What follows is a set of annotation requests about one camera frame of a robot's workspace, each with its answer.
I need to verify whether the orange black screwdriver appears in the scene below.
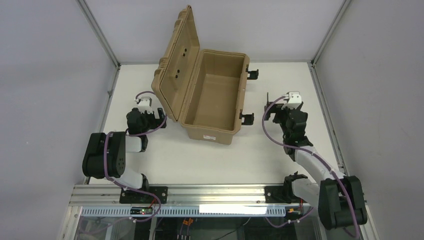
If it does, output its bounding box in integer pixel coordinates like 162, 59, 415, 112
266, 92, 270, 105

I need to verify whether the lower black toolbox latch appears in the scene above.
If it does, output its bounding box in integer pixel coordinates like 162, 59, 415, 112
239, 109, 255, 126

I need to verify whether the black toolbox latch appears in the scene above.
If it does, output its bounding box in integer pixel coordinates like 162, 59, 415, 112
245, 65, 259, 80
239, 109, 255, 126

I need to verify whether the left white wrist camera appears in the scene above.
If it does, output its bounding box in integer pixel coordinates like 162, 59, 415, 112
135, 96, 154, 114

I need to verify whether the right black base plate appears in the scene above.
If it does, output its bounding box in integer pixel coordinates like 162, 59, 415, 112
264, 183, 319, 205

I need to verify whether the tan plastic toolbox bin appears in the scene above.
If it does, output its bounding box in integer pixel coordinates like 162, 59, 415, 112
151, 5, 250, 145

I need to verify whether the aluminium frame post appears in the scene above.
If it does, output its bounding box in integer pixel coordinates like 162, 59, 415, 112
307, 0, 352, 174
76, 0, 121, 185

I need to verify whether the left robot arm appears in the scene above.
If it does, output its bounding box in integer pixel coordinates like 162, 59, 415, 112
82, 107, 167, 192

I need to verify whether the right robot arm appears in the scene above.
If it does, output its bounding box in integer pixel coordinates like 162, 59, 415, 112
262, 101, 368, 232

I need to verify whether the aluminium mounting rail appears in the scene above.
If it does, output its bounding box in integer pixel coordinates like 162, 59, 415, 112
68, 184, 368, 208

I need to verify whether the perforated cable tray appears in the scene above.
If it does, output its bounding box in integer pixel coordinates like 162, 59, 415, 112
81, 204, 286, 218

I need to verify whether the upper black toolbox latch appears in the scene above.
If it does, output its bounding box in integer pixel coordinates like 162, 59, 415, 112
245, 65, 259, 80

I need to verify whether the left aluminium frame post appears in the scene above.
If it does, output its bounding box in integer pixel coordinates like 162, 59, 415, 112
76, 0, 121, 185

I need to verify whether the right aluminium frame post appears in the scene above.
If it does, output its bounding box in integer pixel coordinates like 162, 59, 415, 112
307, 0, 352, 174

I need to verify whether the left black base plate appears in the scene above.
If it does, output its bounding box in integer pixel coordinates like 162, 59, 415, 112
119, 186, 168, 204

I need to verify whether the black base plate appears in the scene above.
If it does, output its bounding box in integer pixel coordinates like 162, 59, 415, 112
264, 183, 319, 205
119, 186, 168, 204

